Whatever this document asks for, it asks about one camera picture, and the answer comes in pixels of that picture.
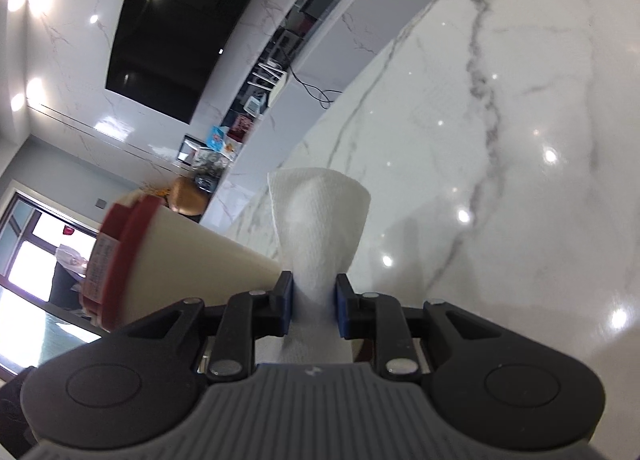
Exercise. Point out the red box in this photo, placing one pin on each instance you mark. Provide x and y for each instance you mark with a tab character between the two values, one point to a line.
243	127

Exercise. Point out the clear wrapped package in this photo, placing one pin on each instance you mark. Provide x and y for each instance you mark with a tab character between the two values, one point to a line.
212	162

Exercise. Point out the black wall television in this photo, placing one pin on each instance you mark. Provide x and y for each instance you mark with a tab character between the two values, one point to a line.
185	29

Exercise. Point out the black framed glass door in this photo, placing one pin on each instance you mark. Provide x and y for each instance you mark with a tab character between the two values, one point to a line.
20	201

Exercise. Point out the white router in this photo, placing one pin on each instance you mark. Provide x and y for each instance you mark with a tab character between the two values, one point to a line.
280	87

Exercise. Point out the small white clock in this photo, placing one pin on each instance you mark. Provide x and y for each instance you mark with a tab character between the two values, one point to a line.
253	104

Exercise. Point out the white hanging cloth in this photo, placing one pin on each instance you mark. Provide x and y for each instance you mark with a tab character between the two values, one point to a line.
70	257

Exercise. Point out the white marble television console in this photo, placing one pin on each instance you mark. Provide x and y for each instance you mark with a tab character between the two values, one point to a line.
370	9

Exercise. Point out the gold vase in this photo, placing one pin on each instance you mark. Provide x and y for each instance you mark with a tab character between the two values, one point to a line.
187	197

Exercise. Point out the red fire alarm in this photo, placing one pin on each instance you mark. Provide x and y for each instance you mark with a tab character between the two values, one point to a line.
67	230

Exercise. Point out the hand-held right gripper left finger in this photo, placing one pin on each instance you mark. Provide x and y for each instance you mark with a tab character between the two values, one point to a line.
283	305

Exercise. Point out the cream tumbler cup red lid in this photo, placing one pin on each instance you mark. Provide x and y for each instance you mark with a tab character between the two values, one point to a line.
190	265

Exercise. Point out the dark hanging clothes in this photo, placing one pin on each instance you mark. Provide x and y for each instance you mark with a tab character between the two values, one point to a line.
65	285

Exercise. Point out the dark jar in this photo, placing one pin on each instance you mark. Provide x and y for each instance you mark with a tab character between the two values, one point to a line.
205	182

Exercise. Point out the white paper towel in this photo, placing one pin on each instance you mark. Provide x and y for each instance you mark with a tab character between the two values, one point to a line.
320	230

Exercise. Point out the blue snack bag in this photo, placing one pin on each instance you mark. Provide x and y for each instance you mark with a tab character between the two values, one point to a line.
217	137

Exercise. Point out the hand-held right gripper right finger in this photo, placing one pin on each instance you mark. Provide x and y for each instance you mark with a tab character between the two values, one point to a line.
345	307

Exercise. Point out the black picture frame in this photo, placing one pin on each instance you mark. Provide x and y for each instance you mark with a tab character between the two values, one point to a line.
190	148

